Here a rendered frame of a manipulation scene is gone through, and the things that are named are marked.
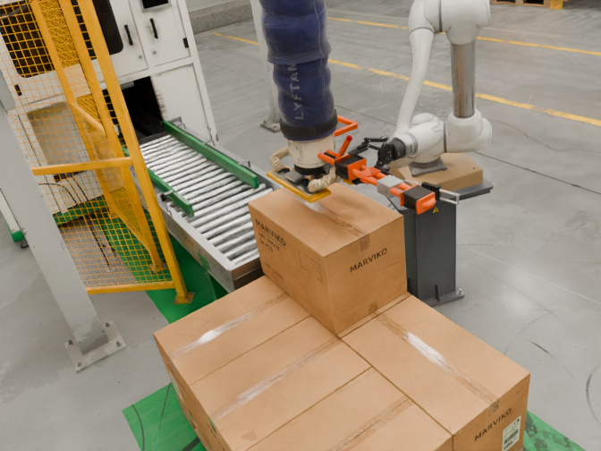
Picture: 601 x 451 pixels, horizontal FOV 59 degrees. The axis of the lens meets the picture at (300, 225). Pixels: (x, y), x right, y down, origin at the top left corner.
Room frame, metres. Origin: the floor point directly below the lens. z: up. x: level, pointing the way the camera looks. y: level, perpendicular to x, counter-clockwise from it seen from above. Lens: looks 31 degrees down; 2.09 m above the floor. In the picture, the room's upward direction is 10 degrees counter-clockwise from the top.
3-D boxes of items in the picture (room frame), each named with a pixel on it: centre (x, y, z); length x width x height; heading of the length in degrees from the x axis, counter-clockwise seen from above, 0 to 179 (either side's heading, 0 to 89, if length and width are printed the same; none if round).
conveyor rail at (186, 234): (3.17, 0.93, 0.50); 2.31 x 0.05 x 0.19; 29
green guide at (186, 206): (3.51, 1.05, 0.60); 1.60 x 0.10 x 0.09; 29
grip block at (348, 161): (1.77, -0.22, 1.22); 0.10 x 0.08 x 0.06; 118
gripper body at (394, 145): (1.82, -0.37, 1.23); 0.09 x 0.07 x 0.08; 118
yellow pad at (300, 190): (1.94, -0.02, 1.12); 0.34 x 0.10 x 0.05; 28
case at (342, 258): (1.99, -0.10, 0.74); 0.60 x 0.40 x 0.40; 29
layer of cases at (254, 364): (1.56, 0.01, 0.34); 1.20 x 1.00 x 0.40; 29
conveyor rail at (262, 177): (3.48, 0.36, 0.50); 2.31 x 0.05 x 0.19; 29
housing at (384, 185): (1.58, -0.32, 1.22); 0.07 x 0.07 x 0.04; 28
